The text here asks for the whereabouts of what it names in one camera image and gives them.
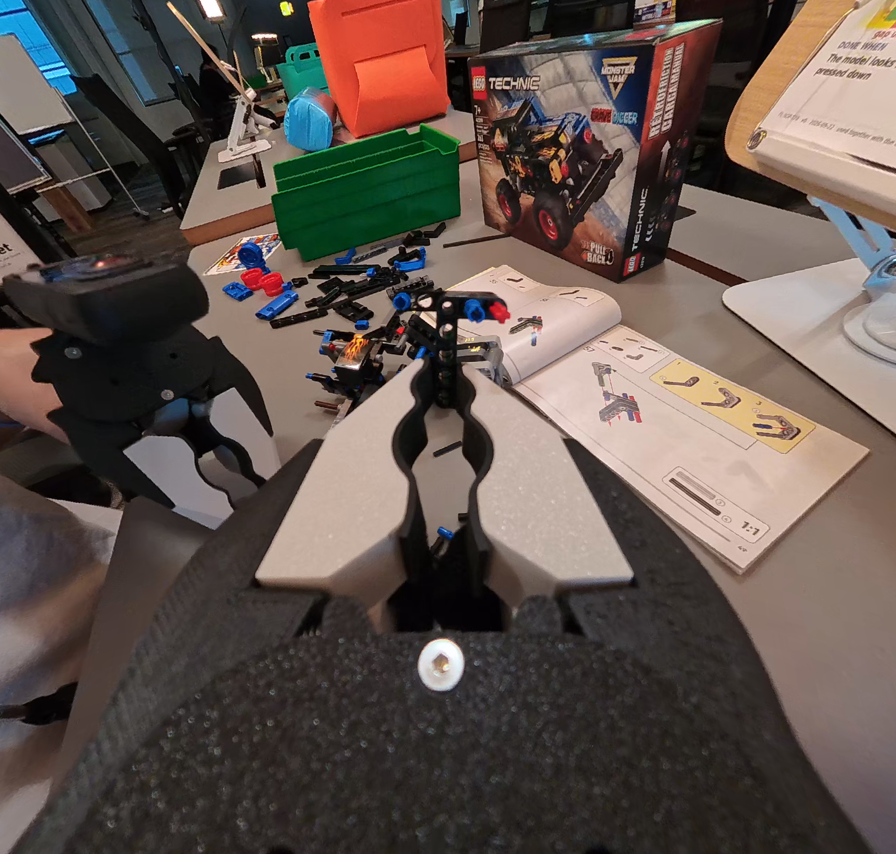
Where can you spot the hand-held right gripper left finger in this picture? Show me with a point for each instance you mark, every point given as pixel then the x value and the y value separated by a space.
pixel 329 518

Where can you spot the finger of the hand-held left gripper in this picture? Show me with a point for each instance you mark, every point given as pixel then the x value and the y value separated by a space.
pixel 245 423
pixel 168 469

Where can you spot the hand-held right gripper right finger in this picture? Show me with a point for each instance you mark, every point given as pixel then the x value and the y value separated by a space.
pixel 553 518

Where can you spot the pile of small lego pieces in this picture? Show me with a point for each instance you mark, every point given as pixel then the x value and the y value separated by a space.
pixel 446 450

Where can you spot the black lego beam assembly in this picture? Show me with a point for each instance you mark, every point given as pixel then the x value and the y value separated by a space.
pixel 446 336

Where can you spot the group of lego beams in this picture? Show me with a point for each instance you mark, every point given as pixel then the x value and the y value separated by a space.
pixel 276 305

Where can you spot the partly built lego truck chassis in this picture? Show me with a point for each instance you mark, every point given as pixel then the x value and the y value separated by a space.
pixel 353 364

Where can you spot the long black lego axle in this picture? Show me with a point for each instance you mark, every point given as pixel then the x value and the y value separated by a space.
pixel 476 240

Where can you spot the lego set box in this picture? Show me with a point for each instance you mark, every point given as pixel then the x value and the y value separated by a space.
pixel 560 132

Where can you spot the person's left hand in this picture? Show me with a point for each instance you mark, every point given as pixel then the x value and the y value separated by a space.
pixel 24 385

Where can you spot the open instruction booklet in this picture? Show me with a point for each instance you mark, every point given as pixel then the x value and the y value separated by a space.
pixel 665 448

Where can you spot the colourful sticker sheet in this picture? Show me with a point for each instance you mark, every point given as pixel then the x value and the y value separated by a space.
pixel 227 259

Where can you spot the green plastic bin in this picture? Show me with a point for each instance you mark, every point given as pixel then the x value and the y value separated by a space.
pixel 364 202

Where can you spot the white stand with thin board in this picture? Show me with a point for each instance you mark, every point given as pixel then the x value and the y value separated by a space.
pixel 241 146

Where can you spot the whiteboard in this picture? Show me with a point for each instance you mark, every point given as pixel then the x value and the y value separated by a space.
pixel 28 90

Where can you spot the light blue roll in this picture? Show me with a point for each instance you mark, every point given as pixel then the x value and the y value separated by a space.
pixel 308 122

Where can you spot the white stand with wooden board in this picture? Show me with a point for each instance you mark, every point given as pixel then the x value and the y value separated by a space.
pixel 784 308

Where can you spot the teal felt bag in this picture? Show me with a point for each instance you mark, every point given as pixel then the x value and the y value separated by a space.
pixel 301 66

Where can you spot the orange felt bag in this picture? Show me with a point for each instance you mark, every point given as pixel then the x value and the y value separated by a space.
pixel 378 41

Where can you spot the printed instruction sheet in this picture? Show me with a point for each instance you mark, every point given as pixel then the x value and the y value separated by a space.
pixel 854 97

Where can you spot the small colourful box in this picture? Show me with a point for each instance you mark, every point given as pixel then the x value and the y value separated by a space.
pixel 654 10

